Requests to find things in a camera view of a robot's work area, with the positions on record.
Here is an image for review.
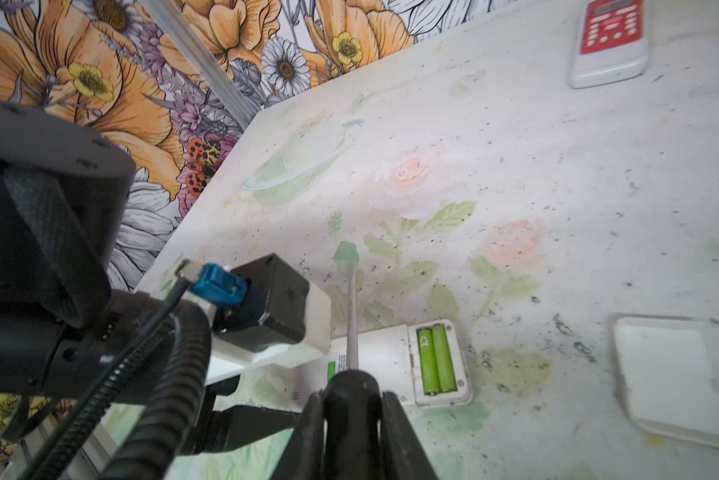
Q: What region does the left green battery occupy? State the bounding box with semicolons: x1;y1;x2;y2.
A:
417;329;441;396

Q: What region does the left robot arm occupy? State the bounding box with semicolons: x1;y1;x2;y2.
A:
0;101;158;443

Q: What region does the green battery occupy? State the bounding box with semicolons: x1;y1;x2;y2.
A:
431;324;457;393
417;329;441;396

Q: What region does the red white remote control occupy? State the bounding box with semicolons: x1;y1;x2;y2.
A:
569;0;649;89

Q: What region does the white battery cover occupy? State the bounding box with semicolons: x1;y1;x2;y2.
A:
613;314;719;449

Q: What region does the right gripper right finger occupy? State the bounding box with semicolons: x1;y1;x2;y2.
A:
381;391;437;480

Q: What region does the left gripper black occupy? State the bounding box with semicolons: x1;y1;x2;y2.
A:
53;290;301;456

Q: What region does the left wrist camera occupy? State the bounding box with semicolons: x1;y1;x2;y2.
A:
188;254;332;376

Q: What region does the right green battery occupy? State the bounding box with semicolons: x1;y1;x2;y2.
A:
431;324;457;393

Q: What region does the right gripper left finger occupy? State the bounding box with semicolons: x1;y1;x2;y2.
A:
270;391;325;480

